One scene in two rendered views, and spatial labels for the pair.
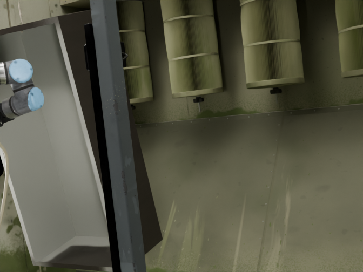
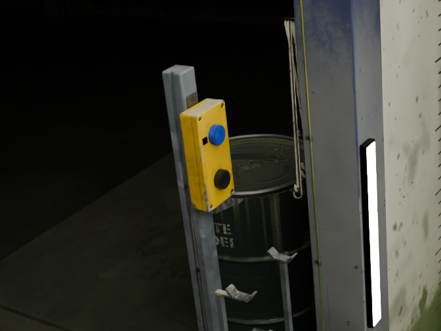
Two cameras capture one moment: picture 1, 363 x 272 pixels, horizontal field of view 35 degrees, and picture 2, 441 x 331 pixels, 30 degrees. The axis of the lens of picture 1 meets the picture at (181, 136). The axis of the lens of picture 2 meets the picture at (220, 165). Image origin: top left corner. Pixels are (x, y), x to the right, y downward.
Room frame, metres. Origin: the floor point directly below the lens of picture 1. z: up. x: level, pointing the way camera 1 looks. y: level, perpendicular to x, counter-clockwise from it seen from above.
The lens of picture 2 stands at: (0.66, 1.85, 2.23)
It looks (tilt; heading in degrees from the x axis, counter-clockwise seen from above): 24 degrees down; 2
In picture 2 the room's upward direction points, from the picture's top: 7 degrees counter-clockwise
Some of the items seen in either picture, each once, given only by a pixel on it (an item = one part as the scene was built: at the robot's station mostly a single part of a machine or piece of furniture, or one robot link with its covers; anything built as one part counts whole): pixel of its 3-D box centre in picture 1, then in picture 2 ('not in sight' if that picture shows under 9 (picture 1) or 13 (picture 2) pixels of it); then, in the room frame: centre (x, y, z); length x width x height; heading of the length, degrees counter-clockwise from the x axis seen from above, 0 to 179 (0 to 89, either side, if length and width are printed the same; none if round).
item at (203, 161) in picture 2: not in sight; (207, 155); (2.54, 1.96, 1.42); 0.12 x 0.06 x 0.26; 145
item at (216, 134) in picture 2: not in sight; (216, 134); (2.52, 1.93, 1.48); 0.05 x 0.02 x 0.05; 145
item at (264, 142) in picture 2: not in sight; (249, 165); (3.69, 1.86, 0.86); 0.54 x 0.54 x 0.01
